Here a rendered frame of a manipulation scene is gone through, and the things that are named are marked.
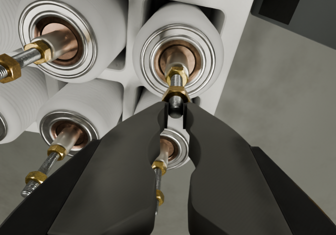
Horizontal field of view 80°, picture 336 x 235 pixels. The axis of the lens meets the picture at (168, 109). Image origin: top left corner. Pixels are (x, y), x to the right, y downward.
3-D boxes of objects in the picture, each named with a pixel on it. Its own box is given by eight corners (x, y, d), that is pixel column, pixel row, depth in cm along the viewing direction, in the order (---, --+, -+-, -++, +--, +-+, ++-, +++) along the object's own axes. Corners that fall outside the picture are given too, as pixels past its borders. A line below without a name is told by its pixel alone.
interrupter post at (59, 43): (44, 40, 20) (22, 49, 17) (56, 23, 19) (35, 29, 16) (65, 58, 21) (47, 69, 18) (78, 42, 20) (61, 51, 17)
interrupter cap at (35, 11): (9, 39, 20) (4, 41, 20) (45, -23, 17) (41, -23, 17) (73, 89, 23) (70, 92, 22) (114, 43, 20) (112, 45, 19)
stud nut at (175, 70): (174, 61, 17) (174, 65, 16) (191, 72, 17) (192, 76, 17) (162, 79, 18) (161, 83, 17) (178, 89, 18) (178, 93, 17)
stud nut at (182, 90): (173, 79, 14) (173, 84, 13) (194, 92, 14) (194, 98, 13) (158, 100, 15) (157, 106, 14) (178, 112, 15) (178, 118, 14)
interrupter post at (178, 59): (175, 77, 22) (174, 91, 19) (160, 60, 21) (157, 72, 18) (193, 64, 21) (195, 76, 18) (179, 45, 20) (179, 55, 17)
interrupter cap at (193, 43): (171, 106, 23) (170, 109, 23) (125, 55, 21) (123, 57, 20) (229, 68, 21) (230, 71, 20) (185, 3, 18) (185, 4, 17)
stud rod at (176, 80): (175, 62, 19) (173, 103, 12) (184, 68, 19) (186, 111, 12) (169, 70, 19) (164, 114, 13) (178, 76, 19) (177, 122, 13)
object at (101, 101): (125, 51, 38) (88, 95, 23) (140, 95, 43) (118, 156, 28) (79, 61, 40) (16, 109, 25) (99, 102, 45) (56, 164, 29)
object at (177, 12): (173, 66, 39) (169, 118, 24) (140, 24, 36) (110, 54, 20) (216, 34, 36) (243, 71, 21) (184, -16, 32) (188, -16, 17)
